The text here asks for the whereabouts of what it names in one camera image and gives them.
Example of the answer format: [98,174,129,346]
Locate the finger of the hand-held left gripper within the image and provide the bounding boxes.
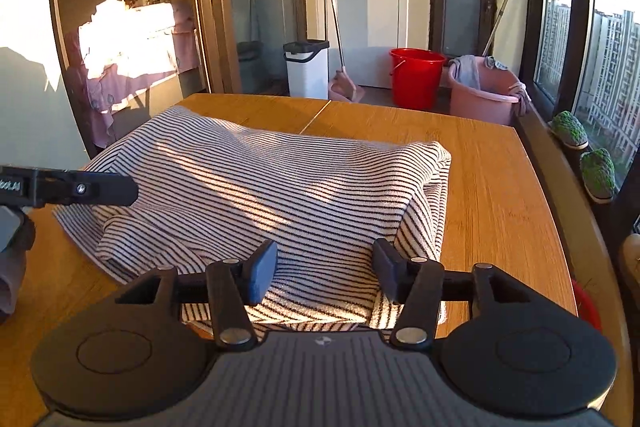
[30,169,140,208]

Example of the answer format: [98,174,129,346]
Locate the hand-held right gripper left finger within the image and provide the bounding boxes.
[116,240,279,354]

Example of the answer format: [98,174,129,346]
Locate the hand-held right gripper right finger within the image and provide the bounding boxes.
[372,238,521,349]

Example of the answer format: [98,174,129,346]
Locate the black white striped shirt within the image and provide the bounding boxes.
[52,105,453,331]

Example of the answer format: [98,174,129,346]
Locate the pink printed cloth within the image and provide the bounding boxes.
[64,1,202,148]

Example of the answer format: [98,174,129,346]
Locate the pink broom with dustpan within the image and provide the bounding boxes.
[307,0,366,103]

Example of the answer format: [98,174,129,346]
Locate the pink plastic tub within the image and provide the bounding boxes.
[447,56,529,127]

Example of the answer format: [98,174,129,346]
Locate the red plastic bucket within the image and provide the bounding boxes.
[389,48,447,110]

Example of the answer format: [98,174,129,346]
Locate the red plastic basin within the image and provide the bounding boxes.
[571,279,602,334]

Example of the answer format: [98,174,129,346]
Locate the grey cloth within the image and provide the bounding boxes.
[448,55,484,90]

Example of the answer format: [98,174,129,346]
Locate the pink rag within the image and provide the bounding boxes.
[509,82,532,117]

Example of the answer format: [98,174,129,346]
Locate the green fuzzy slipper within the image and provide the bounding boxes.
[579,149,617,206]
[548,110,590,152]

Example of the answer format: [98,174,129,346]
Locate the wooden sliding door frame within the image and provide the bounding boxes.
[189,0,242,96]

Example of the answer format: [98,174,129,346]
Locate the dark window frame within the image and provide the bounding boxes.
[520,0,640,234]

